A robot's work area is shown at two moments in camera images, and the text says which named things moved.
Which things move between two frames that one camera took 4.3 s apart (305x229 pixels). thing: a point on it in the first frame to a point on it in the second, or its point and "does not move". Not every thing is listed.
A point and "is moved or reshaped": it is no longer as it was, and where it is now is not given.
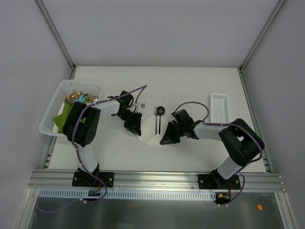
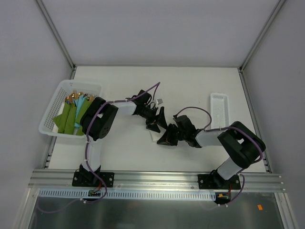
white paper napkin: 148,130 is moved or reshaped
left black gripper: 133,120 to 154,118
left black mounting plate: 85,179 does not move
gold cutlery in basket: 71,97 does not move
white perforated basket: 48,126 does not move
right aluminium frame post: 273,13 does not move
